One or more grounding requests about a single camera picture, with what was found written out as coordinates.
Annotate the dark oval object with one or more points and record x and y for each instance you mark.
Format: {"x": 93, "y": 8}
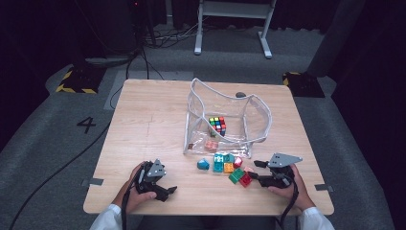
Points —
{"x": 240, "y": 94}

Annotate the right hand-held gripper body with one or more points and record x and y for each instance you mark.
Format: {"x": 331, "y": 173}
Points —
{"x": 282, "y": 159}

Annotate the solid red toy block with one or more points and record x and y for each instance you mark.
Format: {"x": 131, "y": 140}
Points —
{"x": 245, "y": 180}

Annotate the clear plastic bag white trim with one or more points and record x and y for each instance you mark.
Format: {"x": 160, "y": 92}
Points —
{"x": 223, "y": 105}

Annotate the dark teal toy block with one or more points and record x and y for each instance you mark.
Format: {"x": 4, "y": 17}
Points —
{"x": 229, "y": 158}

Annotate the person's dark lap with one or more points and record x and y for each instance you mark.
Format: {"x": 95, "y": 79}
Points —
{"x": 204, "y": 223}

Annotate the person's right hand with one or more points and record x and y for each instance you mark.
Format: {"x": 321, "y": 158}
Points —
{"x": 298, "y": 191}

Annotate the light pink toy block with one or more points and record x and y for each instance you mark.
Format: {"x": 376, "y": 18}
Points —
{"x": 248, "y": 169}

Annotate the white metal stand frame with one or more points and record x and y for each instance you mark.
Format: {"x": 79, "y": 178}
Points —
{"x": 234, "y": 9}

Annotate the blue toy block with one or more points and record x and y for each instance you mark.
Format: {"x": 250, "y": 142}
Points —
{"x": 203, "y": 165}

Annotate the green toy block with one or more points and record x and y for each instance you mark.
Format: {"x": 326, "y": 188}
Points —
{"x": 236, "y": 175}

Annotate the black equipment tower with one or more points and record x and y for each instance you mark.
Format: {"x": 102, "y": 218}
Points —
{"x": 140, "y": 19}

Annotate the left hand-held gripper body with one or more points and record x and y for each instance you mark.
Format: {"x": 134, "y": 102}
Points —
{"x": 156, "y": 169}

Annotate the grey column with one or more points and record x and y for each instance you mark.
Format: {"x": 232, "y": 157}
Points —
{"x": 338, "y": 32}

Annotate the person's left hand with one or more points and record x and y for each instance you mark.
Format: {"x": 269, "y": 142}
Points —
{"x": 130, "y": 195}

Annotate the translucent red toy block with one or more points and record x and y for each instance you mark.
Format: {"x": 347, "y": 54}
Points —
{"x": 237, "y": 163}

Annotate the orange toy block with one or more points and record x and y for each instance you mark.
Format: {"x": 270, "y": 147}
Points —
{"x": 228, "y": 168}

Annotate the salmon toy block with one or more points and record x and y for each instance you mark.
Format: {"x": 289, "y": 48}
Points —
{"x": 210, "y": 145}

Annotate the multicoloured puzzle cube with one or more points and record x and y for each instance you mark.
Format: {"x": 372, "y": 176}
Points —
{"x": 217, "y": 124}

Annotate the black yellow striped base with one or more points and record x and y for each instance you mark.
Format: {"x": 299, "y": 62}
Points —
{"x": 79, "y": 80}
{"x": 303, "y": 84}

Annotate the grey tape piece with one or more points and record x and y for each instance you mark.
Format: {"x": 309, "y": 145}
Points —
{"x": 92, "y": 182}
{"x": 324, "y": 188}

